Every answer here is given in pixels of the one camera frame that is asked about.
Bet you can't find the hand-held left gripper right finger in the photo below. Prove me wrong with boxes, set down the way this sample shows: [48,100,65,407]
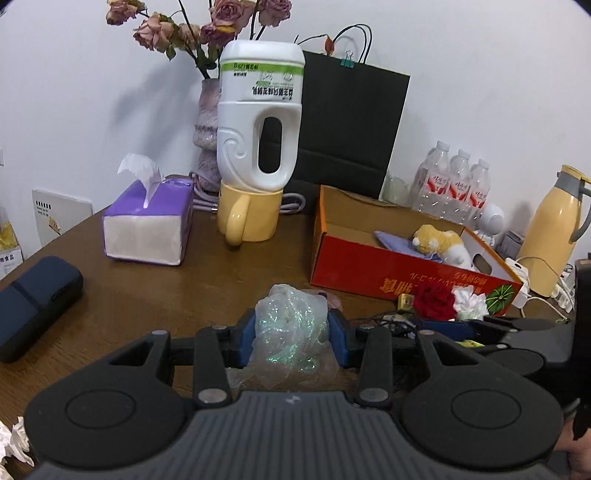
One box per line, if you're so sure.
[327,309,467,408]

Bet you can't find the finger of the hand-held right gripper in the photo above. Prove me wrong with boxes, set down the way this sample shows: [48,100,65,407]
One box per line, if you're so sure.
[418,316,557,335]
[462,340,513,357]

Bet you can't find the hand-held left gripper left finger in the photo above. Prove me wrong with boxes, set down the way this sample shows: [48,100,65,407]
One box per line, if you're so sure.
[108,310,258,408]

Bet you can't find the white fabric flower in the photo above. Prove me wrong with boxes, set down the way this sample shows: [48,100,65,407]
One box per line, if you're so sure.
[451,285,489,320]

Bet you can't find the iridescent clear plastic bag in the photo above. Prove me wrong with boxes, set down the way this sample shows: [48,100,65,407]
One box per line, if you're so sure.
[228,284,340,388]

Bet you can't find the black cable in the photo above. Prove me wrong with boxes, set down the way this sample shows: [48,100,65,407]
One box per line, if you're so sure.
[348,311,421,340]

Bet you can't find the red fabric rose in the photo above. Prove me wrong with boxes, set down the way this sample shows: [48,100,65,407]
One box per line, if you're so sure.
[413,282,458,321]

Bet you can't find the orange cardboard box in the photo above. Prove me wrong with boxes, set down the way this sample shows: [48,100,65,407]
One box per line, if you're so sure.
[310,185,525,317]

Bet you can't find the small pink object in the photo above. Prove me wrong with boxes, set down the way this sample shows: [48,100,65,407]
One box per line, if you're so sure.
[310,290,343,311]

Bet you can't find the white power adapter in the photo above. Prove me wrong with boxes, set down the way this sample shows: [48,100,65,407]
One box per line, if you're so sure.
[504,257,534,308]

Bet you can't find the white power strip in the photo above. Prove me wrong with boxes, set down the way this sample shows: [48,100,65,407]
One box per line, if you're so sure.
[551,265,575,310]

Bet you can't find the small grey tin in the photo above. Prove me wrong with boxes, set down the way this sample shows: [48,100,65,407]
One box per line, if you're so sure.
[501,231,525,257]

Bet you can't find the yellow white plush toy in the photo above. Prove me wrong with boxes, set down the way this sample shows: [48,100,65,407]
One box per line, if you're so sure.
[412,224,474,268]

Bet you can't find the yellow thermos jug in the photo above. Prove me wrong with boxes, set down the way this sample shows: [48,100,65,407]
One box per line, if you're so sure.
[516,165,591,297]

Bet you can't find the white robot-shaped speaker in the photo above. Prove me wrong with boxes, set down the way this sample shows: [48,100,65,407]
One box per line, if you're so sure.
[475,202,506,247]

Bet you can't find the purple cloth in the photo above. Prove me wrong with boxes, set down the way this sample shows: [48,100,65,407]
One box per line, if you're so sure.
[373,230,446,264]

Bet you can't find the yellow mug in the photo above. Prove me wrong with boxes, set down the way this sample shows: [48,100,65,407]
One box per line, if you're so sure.
[217,181,283,246]

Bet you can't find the clear water bottle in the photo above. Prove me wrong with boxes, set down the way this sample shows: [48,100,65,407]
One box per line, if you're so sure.
[445,148,472,217]
[412,141,451,213]
[466,158,491,222]

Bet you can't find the purple tissue box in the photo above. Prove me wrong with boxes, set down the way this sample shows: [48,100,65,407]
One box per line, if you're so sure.
[102,154,195,267]

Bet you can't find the glass cup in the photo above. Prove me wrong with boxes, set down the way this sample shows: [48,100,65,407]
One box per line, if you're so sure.
[381,175,411,206]

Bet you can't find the purple ceramic vase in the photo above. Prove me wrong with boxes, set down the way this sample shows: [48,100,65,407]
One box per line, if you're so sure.
[193,78,222,192]

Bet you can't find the dark blue case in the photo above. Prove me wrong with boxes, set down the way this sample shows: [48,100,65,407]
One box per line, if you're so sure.
[0,256,85,364]

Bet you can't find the black paper bag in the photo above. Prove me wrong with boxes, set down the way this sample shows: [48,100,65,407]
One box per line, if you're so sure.
[287,24,411,200]

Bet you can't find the white card box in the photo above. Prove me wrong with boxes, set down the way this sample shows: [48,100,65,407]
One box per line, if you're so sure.
[32,188,94,247]

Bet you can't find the white plastic jug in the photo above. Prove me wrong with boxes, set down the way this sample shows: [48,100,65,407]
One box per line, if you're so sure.
[216,41,306,192]

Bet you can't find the crumpled white tissue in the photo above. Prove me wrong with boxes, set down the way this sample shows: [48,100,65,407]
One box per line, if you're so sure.
[0,416,35,472]

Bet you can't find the yellow snack bag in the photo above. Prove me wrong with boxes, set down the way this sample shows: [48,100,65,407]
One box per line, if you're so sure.
[0,205,24,278]

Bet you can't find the dried pink roses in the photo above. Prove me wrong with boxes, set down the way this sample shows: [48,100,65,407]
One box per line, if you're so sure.
[105,0,293,80]

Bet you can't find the white cable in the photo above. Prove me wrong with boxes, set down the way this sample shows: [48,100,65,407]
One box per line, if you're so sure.
[521,258,575,324]

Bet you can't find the purple cable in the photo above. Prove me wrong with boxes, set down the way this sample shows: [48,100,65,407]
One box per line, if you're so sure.
[189,172,308,215]

